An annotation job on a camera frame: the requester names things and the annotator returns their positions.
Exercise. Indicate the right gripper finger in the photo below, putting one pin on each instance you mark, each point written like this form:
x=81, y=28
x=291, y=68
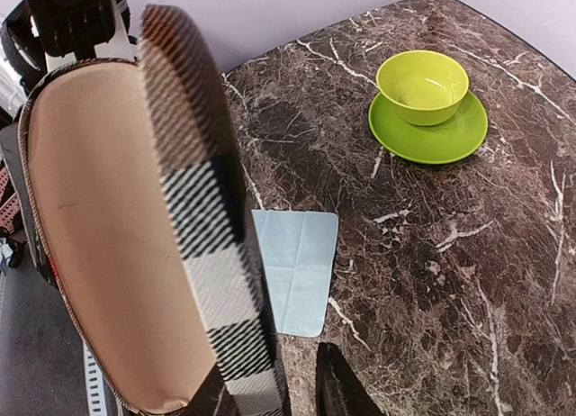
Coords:
x=338, y=391

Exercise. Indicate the green plastic plate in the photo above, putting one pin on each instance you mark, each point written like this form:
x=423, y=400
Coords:
x=448, y=142

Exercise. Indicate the green plastic bowl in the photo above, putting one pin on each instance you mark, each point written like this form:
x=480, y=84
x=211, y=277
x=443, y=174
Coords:
x=424, y=87

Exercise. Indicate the white slotted cable duct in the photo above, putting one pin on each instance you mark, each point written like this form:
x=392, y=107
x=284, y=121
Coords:
x=98, y=403

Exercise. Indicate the plaid sunglasses case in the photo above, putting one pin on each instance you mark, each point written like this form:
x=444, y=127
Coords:
x=138, y=199

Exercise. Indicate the light blue cleaning cloth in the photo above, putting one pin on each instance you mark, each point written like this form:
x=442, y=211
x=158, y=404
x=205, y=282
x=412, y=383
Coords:
x=298, y=250

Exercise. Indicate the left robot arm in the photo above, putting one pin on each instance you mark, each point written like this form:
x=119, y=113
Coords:
x=36, y=31

